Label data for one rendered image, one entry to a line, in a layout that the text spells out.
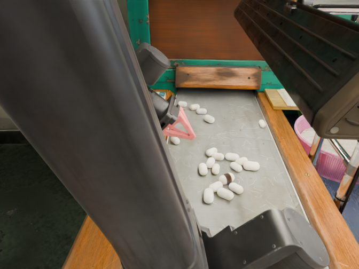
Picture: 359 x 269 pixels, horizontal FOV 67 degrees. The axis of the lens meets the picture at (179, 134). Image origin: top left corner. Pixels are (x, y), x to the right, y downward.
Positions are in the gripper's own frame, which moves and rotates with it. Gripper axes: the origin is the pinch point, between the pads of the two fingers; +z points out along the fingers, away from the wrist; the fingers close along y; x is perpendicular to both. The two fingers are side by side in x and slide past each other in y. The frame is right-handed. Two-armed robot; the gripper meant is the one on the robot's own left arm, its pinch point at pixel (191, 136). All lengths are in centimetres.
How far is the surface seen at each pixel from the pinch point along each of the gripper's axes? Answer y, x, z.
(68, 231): 34, 103, 5
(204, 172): -5.3, 2.6, 6.6
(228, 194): -12.5, -0.8, 10.1
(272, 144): 9.7, -8.4, 21.6
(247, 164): -2.2, -4.2, 13.9
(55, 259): 19, 102, 6
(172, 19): 43.2, -9.1, -19.0
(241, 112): 28.6, -4.5, 16.9
